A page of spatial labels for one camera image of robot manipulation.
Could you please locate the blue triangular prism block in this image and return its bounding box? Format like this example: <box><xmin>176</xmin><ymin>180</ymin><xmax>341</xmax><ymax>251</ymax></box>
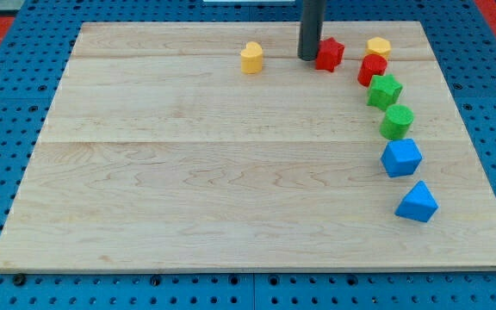
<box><xmin>394</xmin><ymin>181</ymin><xmax>439</xmax><ymax>222</ymax></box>

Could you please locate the red cylinder block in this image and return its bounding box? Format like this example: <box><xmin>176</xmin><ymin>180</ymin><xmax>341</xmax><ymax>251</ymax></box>
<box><xmin>357</xmin><ymin>54</ymin><xmax>388</xmax><ymax>87</ymax></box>

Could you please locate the blue cube block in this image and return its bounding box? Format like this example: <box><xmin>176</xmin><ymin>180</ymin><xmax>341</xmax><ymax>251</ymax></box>
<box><xmin>381</xmin><ymin>139</ymin><xmax>423</xmax><ymax>177</ymax></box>

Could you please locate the red star block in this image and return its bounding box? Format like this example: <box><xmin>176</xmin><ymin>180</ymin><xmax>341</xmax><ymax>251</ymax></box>
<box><xmin>315</xmin><ymin>37</ymin><xmax>345</xmax><ymax>72</ymax></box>

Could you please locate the light wooden board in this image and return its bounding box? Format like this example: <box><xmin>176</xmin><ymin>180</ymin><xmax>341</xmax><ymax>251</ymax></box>
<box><xmin>0</xmin><ymin>22</ymin><xmax>496</xmax><ymax>274</ymax></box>

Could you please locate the green cylinder block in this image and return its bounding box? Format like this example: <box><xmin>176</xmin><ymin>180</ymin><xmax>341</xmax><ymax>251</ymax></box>
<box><xmin>379</xmin><ymin>104</ymin><xmax>414</xmax><ymax>140</ymax></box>

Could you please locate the green star block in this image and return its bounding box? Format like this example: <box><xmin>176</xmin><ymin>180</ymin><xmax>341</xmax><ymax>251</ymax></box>
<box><xmin>367</xmin><ymin>74</ymin><xmax>403</xmax><ymax>111</ymax></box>

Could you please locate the yellow heart block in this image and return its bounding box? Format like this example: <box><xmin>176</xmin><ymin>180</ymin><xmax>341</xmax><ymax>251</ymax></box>
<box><xmin>240</xmin><ymin>41</ymin><xmax>264</xmax><ymax>74</ymax></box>

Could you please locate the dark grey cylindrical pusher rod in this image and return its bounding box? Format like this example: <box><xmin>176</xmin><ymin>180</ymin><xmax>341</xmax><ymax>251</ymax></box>
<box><xmin>297</xmin><ymin>0</ymin><xmax>326</xmax><ymax>61</ymax></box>

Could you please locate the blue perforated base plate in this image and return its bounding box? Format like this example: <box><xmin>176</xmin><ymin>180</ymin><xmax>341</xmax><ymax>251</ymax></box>
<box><xmin>0</xmin><ymin>1</ymin><xmax>496</xmax><ymax>309</ymax></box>

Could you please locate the yellow hexagon block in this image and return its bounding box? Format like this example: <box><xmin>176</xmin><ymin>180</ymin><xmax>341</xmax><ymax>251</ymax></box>
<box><xmin>365</xmin><ymin>37</ymin><xmax>392</xmax><ymax>60</ymax></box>

